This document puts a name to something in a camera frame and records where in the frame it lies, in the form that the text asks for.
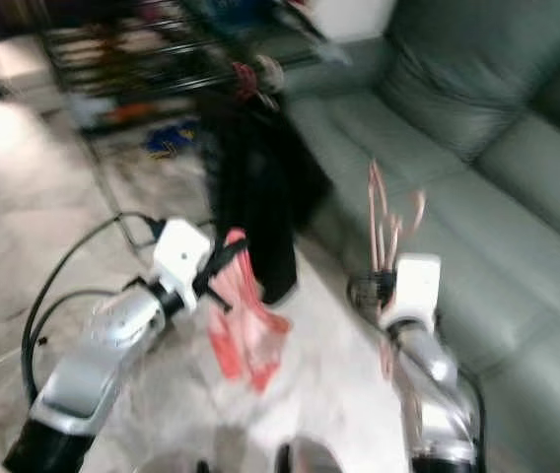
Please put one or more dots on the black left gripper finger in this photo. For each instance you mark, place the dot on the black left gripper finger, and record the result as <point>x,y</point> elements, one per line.
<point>224,261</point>
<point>212,299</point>

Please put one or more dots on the pink cartoon print garment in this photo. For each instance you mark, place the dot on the pink cartoon print garment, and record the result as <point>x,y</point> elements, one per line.
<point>245,345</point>

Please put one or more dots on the pinkish plastic clothes hanger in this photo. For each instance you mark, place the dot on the pinkish plastic clothes hanger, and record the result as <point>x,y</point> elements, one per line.
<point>376,207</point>

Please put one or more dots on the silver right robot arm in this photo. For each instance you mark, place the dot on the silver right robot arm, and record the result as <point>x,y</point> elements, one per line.
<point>433,394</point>

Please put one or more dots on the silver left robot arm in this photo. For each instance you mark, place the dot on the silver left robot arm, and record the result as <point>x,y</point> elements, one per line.
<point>103,355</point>

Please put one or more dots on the red plastic clothes hanger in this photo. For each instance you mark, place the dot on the red plastic clothes hanger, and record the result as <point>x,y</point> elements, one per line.
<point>245,81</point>

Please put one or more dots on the pale pink clothes hanger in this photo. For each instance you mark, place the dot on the pale pink clothes hanger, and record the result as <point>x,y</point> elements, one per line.
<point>275,71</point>

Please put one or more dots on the black hanging garment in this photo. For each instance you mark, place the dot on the black hanging garment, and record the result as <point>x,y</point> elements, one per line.
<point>260,187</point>

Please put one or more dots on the blue yellow floor toy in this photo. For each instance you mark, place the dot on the blue yellow floor toy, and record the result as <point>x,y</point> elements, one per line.
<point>172,138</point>

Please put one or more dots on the grey-green leather sofa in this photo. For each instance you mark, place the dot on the grey-green leather sofa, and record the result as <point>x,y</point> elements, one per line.
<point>517,246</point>

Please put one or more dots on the grey right robot leg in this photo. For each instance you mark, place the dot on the grey right robot leg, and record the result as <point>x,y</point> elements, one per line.
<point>314,458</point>

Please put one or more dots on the black metal drying rack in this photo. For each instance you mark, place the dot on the black metal drying rack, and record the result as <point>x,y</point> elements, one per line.
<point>334,51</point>

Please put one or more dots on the white side cabinet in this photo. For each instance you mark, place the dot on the white side cabinet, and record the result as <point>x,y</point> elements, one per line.
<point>354,18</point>

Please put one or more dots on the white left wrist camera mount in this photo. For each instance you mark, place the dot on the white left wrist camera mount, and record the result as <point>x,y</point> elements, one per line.
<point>181,254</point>

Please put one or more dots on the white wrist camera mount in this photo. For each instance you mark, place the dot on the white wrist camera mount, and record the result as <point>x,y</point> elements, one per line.
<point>416,291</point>
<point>181,254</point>

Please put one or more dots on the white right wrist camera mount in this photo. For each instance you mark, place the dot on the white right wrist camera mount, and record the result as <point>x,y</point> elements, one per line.
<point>416,291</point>

